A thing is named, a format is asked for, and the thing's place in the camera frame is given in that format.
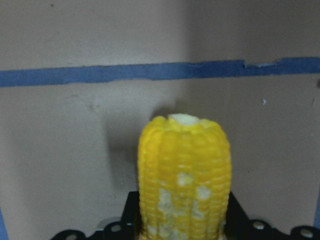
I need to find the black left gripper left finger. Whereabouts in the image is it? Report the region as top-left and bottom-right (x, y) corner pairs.
(52, 191), (141, 240)

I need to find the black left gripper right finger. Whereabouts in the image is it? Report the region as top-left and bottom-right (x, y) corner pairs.
(224, 192), (320, 240)

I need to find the yellow corn cob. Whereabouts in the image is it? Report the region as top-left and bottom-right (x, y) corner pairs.
(137, 113), (232, 240)

